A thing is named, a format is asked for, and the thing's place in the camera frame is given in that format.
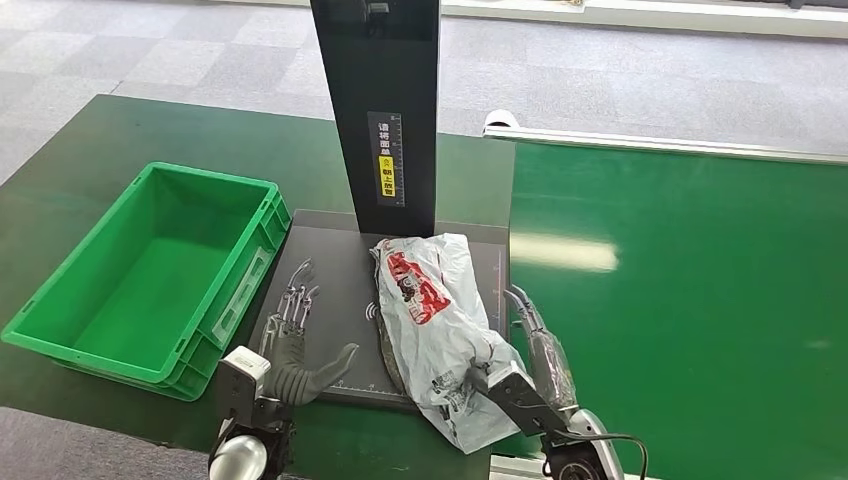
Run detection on aluminium conveyor side rail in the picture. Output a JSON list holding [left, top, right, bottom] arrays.
[[482, 124, 848, 167], [488, 454, 664, 480]]

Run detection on green conveyor belt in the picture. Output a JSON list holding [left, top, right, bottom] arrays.
[[490, 142, 848, 480]]

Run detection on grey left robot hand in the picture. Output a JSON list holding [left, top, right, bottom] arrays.
[[256, 258, 360, 407]]

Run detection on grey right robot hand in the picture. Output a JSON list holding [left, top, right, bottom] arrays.
[[463, 284, 579, 413]]

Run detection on white window ledge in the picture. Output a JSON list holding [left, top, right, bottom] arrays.
[[225, 0, 848, 41]]

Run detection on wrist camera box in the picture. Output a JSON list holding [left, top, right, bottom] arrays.
[[212, 345, 273, 429], [485, 360, 572, 440]]

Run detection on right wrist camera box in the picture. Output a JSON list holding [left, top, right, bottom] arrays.
[[485, 360, 572, 440]]

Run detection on black inbound scanner machine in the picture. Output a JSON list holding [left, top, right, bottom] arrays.
[[246, 0, 513, 413]]

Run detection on green plastic crate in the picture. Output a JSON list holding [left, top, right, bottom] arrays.
[[0, 162, 293, 403]]

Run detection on white red printed plastic package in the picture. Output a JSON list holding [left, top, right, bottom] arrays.
[[368, 232, 533, 456]]

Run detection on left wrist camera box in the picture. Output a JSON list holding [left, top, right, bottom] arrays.
[[212, 345, 273, 429]]

